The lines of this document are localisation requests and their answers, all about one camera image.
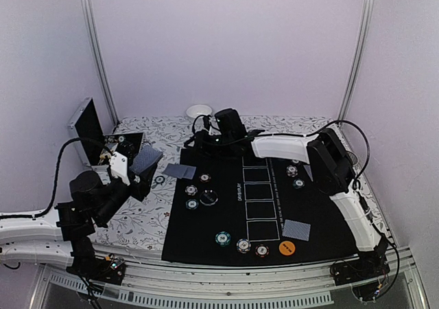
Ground green poker chip stack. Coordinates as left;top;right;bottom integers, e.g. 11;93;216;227
154;176;165;185

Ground aluminium poker case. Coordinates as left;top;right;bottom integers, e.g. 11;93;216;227
67;97;147;172

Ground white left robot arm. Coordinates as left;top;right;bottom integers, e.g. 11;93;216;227
1;137;163;277

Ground orange big blind button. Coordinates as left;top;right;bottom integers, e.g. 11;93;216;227
278;240;296;256

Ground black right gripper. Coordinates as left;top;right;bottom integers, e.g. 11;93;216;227
185;128;234;158

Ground front aluminium rail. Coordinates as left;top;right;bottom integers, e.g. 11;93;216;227
30;247;426;309

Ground aluminium frame post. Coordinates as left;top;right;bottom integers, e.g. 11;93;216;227
80;0;120;127
337;0;375;119

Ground white ceramic bowl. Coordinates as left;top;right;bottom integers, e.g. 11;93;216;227
186;104;213;119

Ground green chips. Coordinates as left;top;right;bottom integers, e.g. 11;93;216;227
215;231;231;247
185;199;199;210
293;179;305;189

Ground grey playing card deck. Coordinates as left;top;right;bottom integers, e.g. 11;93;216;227
130;145;163;174

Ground left aluminium frame post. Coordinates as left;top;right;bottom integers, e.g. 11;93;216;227
80;0;120;127

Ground blue peach poker chip stack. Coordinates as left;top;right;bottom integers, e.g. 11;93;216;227
236;238;251;254

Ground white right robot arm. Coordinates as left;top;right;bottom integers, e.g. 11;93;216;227
184;108;391;279

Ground red white poker chips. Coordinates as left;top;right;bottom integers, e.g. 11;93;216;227
199;173;211;183

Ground black dealer button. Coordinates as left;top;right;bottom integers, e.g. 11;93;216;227
199;190;219;207

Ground black poker play mat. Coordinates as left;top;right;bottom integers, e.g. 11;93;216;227
162;149;357;266

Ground dealt playing card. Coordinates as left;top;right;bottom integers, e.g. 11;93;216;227
282;220;311;241
163;163;196;179
303;165;313;182

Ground blue peach chips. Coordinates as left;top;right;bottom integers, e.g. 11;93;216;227
185;185;198;196

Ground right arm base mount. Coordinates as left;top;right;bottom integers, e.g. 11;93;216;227
329;255;390;302

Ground right aluminium frame post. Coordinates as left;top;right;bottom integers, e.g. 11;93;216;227
337;0;375;119

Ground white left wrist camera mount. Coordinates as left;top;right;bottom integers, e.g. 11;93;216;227
110;152;130;186

